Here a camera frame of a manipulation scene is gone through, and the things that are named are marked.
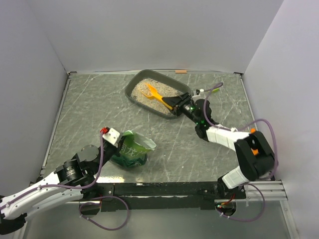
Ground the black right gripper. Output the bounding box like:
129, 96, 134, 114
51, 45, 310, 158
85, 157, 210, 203
162, 92, 201, 124

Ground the green litter bag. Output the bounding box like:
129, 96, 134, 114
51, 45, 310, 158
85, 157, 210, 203
111, 130, 157, 168

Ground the yellow plastic scoop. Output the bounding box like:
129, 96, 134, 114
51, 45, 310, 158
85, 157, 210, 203
140, 83, 173, 111

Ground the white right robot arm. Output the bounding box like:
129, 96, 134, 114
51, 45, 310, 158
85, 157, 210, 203
161, 93, 276, 198

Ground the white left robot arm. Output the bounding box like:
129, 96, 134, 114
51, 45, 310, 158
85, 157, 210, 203
0, 141, 120, 235

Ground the beige cat litter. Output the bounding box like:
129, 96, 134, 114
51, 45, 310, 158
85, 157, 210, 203
131, 78, 182, 116

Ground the dark grey litter box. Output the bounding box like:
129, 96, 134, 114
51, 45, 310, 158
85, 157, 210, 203
124, 69, 192, 120

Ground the small orange block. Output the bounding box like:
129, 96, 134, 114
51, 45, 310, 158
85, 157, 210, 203
175, 70, 187, 74

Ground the orange plastic carrot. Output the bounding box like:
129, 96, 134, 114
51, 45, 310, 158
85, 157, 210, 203
250, 128, 259, 155

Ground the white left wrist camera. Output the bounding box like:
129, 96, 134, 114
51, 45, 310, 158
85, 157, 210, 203
100, 127, 122, 147

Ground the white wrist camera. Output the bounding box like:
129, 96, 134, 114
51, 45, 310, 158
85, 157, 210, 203
100, 127, 122, 147
192, 89, 205, 99

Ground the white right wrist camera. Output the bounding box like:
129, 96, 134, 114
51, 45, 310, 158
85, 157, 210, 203
192, 89, 205, 99

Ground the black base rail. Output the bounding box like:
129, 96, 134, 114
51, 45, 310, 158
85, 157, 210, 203
79, 181, 246, 215

